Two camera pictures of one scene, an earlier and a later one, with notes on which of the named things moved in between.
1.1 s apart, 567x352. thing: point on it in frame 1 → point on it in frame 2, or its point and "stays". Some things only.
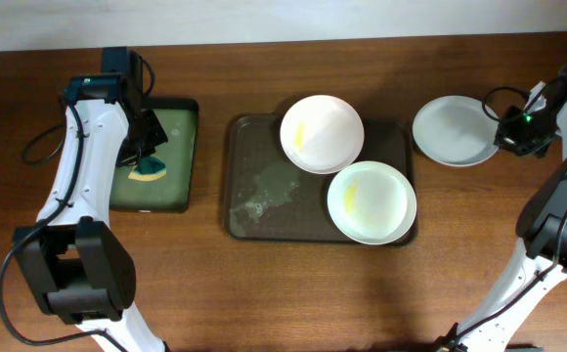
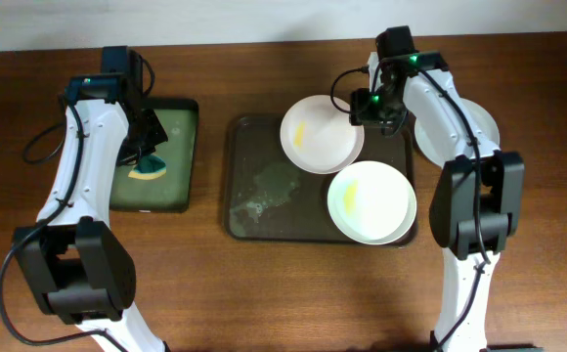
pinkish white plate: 322,134 stays
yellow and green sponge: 149,168 stays
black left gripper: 160,137 stays
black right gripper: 504,136 → 362,114
